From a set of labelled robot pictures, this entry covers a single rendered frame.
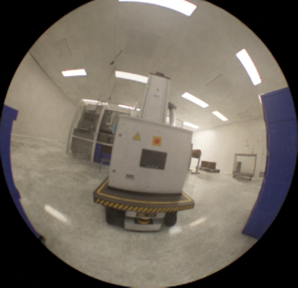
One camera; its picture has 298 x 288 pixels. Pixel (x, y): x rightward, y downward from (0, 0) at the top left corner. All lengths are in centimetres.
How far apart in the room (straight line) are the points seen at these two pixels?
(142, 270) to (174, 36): 273
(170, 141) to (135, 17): 215
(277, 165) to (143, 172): 107
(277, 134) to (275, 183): 37
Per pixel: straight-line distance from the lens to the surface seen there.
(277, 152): 95
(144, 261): 69
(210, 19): 215
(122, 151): 57
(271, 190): 98
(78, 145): 316
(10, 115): 36
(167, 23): 207
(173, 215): 79
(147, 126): 58
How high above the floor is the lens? 65
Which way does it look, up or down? 7 degrees up
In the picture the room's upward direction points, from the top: 10 degrees clockwise
